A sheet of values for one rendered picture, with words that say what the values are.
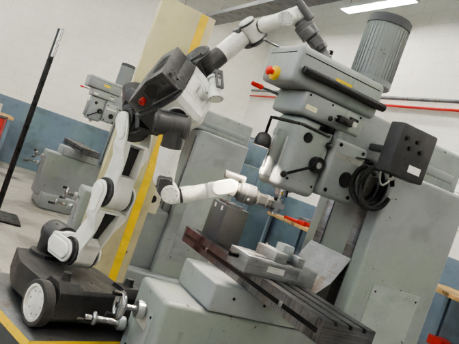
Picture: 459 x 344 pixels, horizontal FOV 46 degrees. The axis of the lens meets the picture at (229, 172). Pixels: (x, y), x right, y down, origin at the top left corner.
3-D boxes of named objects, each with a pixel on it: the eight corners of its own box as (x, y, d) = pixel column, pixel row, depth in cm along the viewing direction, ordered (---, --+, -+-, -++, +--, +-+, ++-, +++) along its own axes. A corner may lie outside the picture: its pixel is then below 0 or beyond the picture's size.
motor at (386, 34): (365, 77, 238) (391, 8, 238) (338, 77, 256) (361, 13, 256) (397, 93, 247) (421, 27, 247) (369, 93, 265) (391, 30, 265)
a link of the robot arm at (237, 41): (257, 39, 269) (224, 66, 264) (243, 16, 264) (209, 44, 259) (268, 38, 259) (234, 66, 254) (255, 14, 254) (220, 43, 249)
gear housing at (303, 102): (299, 112, 224) (307, 89, 224) (270, 108, 245) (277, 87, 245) (359, 138, 239) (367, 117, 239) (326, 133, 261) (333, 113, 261)
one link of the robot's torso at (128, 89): (115, 87, 270) (139, 73, 259) (136, 95, 279) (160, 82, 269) (115, 138, 260) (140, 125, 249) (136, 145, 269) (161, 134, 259)
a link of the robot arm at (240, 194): (244, 202, 233) (219, 193, 232) (239, 203, 244) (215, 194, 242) (252, 177, 235) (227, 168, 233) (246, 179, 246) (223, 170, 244)
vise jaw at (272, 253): (273, 261, 215) (276, 252, 215) (255, 250, 228) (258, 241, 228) (285, 265, 218) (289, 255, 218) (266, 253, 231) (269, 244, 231)
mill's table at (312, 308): (315, 343, 175) (324, 320, 175) (181, 239, 286) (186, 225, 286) (368, 354, 186) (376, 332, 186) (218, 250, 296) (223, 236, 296)
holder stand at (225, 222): (214, 242, 260) (228, 203, 260) (201, 232, 280) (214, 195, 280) (236, 249, 264) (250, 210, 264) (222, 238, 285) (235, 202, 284)
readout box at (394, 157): (389, 172, 216) (407, 121, 216) (373, 168, 224) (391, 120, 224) (423, 186, 225) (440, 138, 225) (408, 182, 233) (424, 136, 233)
